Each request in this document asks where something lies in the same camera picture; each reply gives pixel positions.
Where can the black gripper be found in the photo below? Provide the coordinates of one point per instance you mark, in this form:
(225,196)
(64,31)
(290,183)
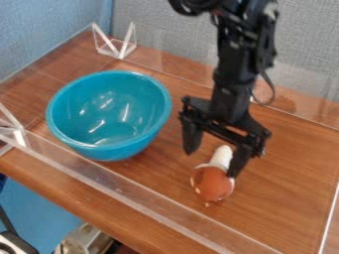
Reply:
(246,134)

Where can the brown and white toy mushroom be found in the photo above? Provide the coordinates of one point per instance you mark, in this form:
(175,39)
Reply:
(210,182)

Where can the blue plastic bowl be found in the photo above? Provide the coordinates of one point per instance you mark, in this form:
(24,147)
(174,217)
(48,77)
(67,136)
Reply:
(108,113)

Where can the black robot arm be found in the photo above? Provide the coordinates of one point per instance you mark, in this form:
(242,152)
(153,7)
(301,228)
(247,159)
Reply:
(246,50)

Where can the clear acrylic front barrier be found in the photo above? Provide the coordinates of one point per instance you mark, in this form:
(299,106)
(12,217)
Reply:
(142,217)

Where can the clear acrylic barrier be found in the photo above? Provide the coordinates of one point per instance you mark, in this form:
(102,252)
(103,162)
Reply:
(190,58)
(142,217)

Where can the clear acrylic back barrier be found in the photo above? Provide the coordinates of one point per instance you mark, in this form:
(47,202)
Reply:
(190,58)

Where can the white box under table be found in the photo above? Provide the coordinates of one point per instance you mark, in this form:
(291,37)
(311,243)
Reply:
(86,240)

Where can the grey black object bottom left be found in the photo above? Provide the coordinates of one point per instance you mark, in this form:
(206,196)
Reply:
(12,244)

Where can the clear acrylic corner bracket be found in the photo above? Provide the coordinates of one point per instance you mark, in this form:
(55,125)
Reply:
(114,47)

